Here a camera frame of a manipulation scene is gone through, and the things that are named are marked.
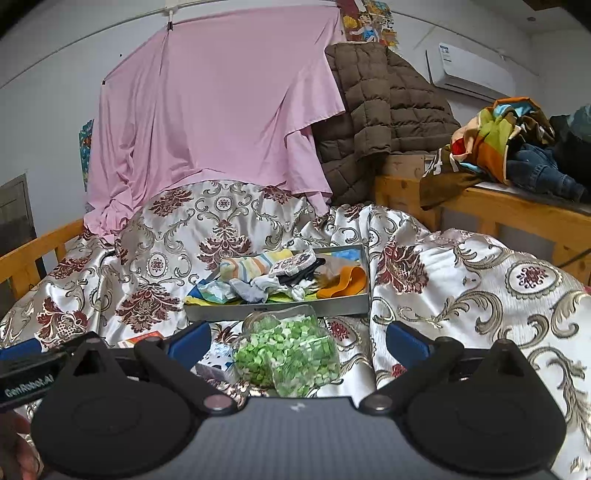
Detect white air conditioner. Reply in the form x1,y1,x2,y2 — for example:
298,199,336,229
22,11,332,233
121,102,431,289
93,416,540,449
425,42,515,100

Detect bag of green pieces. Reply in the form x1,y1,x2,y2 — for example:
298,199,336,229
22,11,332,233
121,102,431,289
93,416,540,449
232,307,341,398

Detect white red patterned sock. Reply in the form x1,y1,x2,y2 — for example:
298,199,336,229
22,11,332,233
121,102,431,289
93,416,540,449
272,255,317,278

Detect white cardboard box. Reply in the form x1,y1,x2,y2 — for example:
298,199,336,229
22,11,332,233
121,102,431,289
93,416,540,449
194,344,241,385

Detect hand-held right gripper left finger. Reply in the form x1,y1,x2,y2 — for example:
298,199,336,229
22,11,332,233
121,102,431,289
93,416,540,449
65,320,238,416

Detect wooden slatted bed frame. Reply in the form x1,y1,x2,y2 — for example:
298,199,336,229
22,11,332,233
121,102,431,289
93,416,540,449
374,175,591,280

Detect orange cloth item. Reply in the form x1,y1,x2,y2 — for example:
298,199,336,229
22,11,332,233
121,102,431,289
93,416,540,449
316,265,368,298

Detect grey box with colourful lining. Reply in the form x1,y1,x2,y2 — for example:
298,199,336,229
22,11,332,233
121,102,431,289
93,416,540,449
185,244,372,321

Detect cartoon wall poster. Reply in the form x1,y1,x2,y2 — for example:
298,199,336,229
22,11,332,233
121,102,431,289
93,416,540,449
339,0,400,47

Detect blue jeans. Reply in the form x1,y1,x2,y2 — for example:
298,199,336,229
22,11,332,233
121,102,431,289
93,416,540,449
505,144,587,201

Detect person's left hand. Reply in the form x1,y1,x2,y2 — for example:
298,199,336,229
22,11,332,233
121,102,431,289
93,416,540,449
0,411,44,480

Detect brown quilted jacket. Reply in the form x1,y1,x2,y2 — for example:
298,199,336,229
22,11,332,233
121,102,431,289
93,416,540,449
314,42,462,206

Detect white grey sock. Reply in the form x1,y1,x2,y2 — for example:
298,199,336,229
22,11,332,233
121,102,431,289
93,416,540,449
231,272,278,304

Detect narrow colourful wall poster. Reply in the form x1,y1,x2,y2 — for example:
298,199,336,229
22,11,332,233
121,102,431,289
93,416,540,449
79,119,94,192

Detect red orange packet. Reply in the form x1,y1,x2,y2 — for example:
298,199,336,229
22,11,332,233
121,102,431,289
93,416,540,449
117,332,162,348

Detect wooden bed rail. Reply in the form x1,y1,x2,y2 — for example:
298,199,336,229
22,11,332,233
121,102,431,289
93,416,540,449
0,218,86,301

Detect striped sock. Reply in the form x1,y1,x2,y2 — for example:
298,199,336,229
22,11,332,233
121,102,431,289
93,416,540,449
219,250,296,282

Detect dark plastic bag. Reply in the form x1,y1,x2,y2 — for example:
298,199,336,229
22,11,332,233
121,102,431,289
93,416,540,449
549,105,591,204

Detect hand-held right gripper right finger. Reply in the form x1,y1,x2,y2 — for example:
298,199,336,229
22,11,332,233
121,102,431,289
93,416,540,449
359,322,541,414

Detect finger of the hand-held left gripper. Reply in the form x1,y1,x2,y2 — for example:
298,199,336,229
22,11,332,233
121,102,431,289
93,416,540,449
0,331,100,365

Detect black sock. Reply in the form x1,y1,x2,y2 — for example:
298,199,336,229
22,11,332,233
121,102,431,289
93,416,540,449
281,268,324,288

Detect black cable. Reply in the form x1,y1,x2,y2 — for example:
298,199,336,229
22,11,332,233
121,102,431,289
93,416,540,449
556,249,591,269

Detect colourful patchwork cloth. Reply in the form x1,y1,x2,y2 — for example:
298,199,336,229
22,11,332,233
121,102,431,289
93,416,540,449
419,97,555,210

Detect pink hanging sheet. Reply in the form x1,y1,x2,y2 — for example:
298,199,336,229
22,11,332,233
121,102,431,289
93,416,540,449
85,9,347,236

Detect floral satin blanket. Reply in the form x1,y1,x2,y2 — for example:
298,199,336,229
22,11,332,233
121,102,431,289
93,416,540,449
0,180,591,480

